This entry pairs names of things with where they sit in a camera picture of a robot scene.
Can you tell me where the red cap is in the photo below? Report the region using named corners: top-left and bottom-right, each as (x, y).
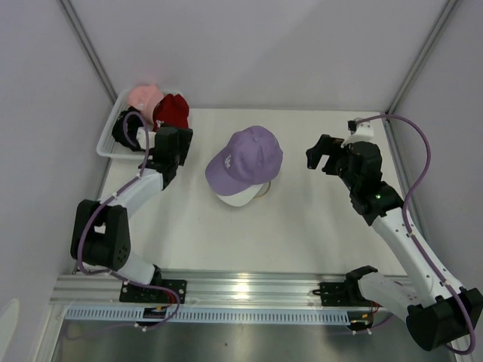
top-left (152, 94), bottom-right (189, 131)

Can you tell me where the pink cap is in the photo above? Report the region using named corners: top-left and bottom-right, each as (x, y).
top-left (128, 84), bottom-right (165, 124)

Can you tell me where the purple cap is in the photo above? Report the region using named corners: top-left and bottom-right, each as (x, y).
top-left (205, 125), bottom-right (283, 196)

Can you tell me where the white NY cap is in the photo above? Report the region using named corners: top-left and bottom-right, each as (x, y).
top-left (216, 184), bottom-right (264, 207)

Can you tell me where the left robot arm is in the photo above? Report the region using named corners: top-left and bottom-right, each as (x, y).
top-left (71, 127), bottom-right (193, 302)

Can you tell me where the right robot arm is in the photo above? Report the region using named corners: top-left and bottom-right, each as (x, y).
top-left (306, 134), bottom-right (482, 354)

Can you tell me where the black cap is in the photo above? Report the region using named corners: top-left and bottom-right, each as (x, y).
top-left (112, 106), bottom-right (144, 152)

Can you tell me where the white perforated plastic basket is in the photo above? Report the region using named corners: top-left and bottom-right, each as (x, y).
top-left (97, 88), bottom-right (183, 160)

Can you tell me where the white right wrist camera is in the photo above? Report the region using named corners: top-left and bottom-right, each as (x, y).
top-left (340, 118), bottom-right (374, 149)

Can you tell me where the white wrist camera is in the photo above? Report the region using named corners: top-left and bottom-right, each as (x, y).
top-left (340, 118), bottom-right (374, 149)
top-left (136, 127), bottom-right (156, 151)

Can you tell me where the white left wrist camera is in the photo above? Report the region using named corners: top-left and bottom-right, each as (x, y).
top-left (136, 127), bottom-right (156, 151)

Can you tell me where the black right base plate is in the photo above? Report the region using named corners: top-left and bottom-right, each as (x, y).
top-left (310, 281), bottom-right (377, 307)

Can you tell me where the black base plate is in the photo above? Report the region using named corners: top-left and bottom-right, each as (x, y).
top-left (119, 279), bottom-right (188, 304)
top-left (310, 281), bottom-right (377, 307)

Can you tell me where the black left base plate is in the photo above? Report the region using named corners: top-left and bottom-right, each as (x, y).
top-left (119, 279), bottom-right (188, 304)

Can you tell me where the left aluminium frame post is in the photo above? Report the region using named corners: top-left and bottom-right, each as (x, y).
top-left (57, 0), bottom-right (118, 104)

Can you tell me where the aluminium frame post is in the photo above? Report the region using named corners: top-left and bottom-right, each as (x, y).
top-left (57, 0), bottom-right (118, 104)
top-left (387, 0), bottom-right (463, 114)

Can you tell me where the aluminium mounting rail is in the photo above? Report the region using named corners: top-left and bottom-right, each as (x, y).
top-left (49, 270), bottom-right (345, 309)

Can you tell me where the right aluminium frame post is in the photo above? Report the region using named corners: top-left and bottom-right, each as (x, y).
top-left (387, 0), bottom-right (463, 114)

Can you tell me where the white slotted cable duct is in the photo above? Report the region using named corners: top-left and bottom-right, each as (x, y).
top-left (65, 306), bottom-right (350, 326)

